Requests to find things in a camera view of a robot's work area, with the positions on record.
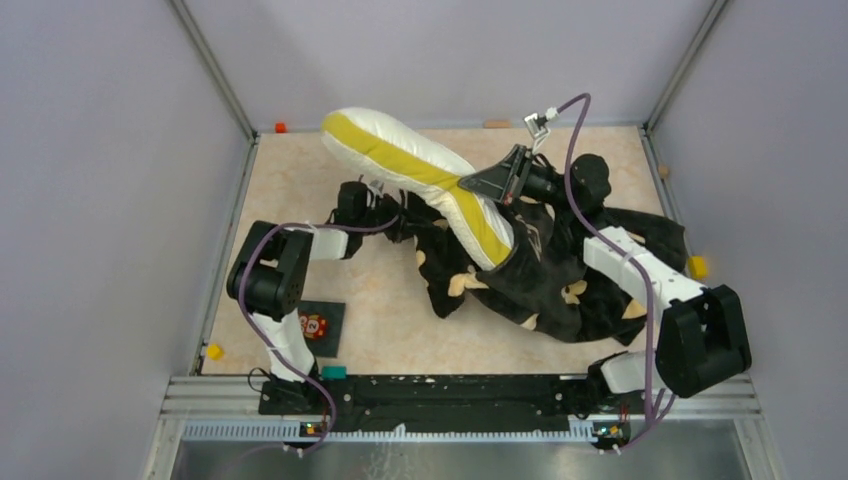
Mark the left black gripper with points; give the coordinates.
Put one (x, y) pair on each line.
(407, 225)

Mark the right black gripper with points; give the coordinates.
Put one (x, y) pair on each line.
(499, 181)

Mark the white pillow yellow edge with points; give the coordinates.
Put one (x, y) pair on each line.
(380, 146)

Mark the black floral pillowcase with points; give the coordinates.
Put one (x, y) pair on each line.
(543, 285)

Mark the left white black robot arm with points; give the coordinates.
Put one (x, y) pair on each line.
(268, 276)

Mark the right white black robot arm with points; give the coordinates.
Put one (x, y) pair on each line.
(695, 336)

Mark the wooden block back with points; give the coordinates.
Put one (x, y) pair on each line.
(497, 124)

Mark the dark card with owl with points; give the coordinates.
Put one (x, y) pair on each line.
(322, 324)

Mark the teal block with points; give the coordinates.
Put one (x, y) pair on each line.
(333, 372)

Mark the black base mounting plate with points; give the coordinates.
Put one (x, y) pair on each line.
(523, 403)

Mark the yellow block left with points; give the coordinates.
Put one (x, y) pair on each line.
(213, 352)

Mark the yellow block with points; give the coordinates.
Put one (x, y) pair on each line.
(213, 352)
(697, 267)

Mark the yellow block right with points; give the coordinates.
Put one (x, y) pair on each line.
(697, 267)

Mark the white slotted cable duct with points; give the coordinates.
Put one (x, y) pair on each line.
(291, 431)

